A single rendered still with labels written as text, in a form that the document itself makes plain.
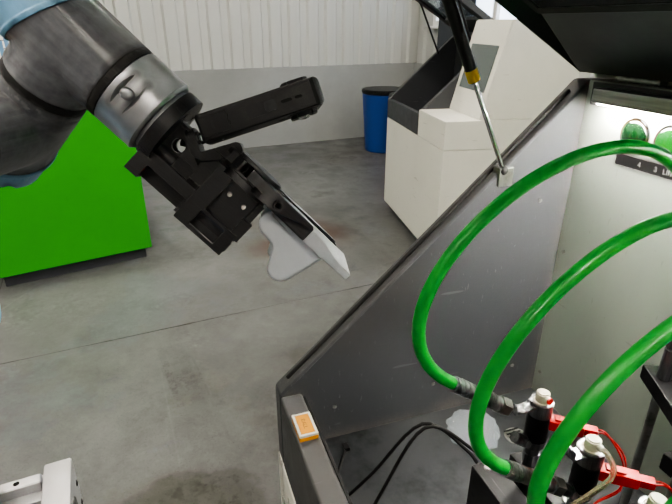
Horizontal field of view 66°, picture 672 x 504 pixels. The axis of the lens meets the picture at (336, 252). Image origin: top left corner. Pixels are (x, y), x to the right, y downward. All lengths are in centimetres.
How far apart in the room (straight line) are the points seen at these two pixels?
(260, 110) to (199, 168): 7
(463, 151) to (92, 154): 233
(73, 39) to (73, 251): 334
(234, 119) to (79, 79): 13
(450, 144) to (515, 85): 52
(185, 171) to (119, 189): 323
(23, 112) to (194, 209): 16
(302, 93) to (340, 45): 703
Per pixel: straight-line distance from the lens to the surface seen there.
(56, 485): 81
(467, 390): 60
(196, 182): 48
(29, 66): 51
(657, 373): 83
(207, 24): 693
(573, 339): 106
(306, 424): 85
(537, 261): 103
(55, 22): 49
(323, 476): 79
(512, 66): 344
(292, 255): 46
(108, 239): 380
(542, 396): 68
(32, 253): 377
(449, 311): 96
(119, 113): 47
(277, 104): 47
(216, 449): 222
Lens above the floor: 154
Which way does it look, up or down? 24 degrees down
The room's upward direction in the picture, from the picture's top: straight up
